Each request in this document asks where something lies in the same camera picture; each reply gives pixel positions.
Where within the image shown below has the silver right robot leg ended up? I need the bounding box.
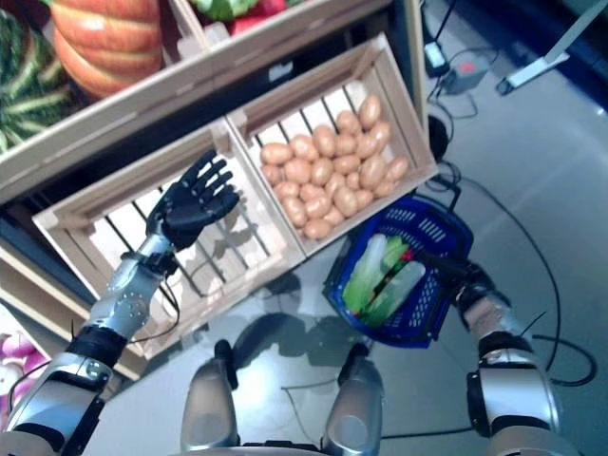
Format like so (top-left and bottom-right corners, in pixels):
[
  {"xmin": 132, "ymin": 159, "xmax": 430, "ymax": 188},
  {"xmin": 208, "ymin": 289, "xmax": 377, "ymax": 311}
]
[{"xmin": 321, "ymin": 344, "xmax": 386, "ymax": 452}]

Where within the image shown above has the white desk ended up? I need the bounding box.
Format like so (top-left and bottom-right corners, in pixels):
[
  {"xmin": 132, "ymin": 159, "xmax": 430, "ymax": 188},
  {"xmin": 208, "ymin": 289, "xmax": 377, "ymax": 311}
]
[{"xmin": 495, "ymin": 0, "xmax": 590, "ymax": 96}]

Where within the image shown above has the wooden vegetable display shelf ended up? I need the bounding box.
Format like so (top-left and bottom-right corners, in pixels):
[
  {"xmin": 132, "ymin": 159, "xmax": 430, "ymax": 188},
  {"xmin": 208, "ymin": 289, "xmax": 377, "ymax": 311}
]
[{"xmin": 0, "ymin": 0, "xmax": 428, "ymax": 381}]

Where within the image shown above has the long black floor cable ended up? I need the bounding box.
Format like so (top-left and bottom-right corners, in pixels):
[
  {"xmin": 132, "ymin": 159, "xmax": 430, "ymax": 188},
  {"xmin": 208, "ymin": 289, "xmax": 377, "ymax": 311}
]
[{"xmin": 446, "ymin": 161, "xmax": 560, "ymax": 376}]

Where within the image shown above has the green striped pumpkin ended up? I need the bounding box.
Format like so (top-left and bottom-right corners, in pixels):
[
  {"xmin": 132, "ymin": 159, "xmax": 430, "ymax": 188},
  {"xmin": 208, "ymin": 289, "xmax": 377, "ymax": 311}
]
[{"xmin": 0, "ymin": 9, "xmax": 77, "ymax": 156}]

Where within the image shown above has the wooden potato crate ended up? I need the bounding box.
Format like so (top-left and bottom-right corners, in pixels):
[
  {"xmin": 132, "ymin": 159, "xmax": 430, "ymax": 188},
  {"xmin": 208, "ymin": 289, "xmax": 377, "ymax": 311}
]
[{"xmin": 225, "ymin": 32, "xmax": 440, "ymax": 261}]

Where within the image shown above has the purple white turnip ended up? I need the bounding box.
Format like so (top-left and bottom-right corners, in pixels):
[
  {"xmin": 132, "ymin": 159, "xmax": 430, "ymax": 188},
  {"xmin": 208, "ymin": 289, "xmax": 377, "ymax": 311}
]
[{"xmin": 0, "ymin": 332, "xmax": 42, "ymax": 370}]

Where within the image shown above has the blue plastic shopping basket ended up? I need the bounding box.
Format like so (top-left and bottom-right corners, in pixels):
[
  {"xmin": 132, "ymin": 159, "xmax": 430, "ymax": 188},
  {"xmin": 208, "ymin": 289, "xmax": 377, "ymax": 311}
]
[{"xmin": 321, "ymin": 192, "xmax": 476, "ymax": 352}]

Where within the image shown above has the black round floor object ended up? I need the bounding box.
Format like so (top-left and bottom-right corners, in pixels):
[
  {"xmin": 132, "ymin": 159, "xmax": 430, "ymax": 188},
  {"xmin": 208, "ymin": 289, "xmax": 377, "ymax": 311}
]
[{"xmin": 426, "ymin": 115, "xmax": 451, "ymax": 161}]

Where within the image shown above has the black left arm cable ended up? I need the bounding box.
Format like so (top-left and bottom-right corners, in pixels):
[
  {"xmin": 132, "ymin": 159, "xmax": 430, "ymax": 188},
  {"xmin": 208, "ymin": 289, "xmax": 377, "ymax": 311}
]
[{"xmin": 130, "ymin": 278, "xmax": 182, "ymax": 344}]

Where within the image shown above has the small orange pumpkin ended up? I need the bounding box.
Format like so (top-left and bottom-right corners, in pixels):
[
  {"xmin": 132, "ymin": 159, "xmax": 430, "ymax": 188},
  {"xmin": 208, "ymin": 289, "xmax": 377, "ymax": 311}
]
[{"xmin": 49, "ymin": 0, "xmax": 165, "ymax": 99}]

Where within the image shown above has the wooden pumpkin crate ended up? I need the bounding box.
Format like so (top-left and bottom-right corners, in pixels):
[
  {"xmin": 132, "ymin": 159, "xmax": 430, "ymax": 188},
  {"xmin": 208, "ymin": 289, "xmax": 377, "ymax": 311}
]
[{"xmin": 0, "ymin": 0, "xmax": 229, "ymax": 205}]

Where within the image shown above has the grey box with red button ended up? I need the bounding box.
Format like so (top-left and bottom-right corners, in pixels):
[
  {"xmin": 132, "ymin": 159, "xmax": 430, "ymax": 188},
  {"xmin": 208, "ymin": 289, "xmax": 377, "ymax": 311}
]
[{"xmin": 444, "ymin": 59, "xmax": 489, "ymax": 95}]

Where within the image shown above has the black power adapter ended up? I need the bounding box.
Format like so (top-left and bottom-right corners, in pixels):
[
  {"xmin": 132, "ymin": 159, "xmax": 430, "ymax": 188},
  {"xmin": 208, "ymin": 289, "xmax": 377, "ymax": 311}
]
[{"xmin": 423, "ymin": 41, "xmax": 451, "ymax": 76}]

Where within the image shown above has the white cauliflower with leaves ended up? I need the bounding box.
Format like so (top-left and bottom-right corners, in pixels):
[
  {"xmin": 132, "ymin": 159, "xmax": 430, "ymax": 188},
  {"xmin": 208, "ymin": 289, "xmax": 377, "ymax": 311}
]
[{"xmin": 192, "ymin": 0, "xmax": 260, "ymax": 23}]

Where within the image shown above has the silver robot leg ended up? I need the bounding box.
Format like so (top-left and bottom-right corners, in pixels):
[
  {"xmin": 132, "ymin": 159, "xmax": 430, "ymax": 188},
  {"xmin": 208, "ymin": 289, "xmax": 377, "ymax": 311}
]
[
  {"xmin": 181, "ymin": 339, "xmax": 239, "ymax": 452},
  {"xmin": 321, "ymin": 344, "xmax": 386, "ymax": 452}
]

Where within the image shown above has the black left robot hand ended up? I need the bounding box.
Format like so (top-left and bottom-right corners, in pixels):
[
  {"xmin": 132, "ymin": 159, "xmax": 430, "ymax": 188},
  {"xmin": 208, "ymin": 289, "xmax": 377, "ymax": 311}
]
[{"xmin": 148, "ymin": 149, "xmax": 241, "ymax": 252}]

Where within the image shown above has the wooden cabbage crate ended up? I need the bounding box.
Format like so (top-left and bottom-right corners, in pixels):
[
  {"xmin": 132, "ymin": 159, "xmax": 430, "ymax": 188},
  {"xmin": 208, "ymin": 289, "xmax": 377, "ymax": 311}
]
[{"xmin": 31, "ymin": 118, "xmax": 306, "ymax": 361}]

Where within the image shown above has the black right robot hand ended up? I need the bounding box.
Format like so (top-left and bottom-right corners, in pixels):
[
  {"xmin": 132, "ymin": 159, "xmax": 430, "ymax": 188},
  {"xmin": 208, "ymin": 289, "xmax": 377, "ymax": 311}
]
[{"xmin": 416, "ymin": 250, "xmax": 498, "ymax": 298}]

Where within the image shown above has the thin grey cord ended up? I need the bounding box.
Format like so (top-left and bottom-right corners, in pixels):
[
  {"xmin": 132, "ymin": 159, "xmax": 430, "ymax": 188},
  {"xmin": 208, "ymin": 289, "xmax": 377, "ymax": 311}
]
[{"xmin": 281, "ymin": 383, "xmax": 333, "ymax": 431}]

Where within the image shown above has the silver left robot leg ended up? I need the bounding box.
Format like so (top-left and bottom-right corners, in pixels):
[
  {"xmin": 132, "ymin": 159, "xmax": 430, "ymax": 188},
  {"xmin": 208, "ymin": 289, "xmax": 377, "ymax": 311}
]
[{"xmin": 181, "ymin": 339, "xmax": 239, "ymax": 452}]

